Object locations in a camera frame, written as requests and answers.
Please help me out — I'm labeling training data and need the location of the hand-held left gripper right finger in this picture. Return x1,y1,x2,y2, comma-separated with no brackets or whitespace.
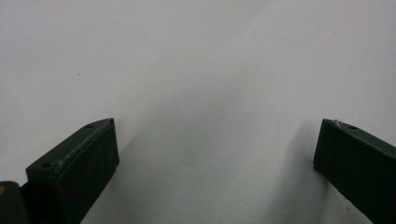
312,118,396,224

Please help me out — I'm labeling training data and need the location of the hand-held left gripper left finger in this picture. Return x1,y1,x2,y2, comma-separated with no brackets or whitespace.
20,117,120,224

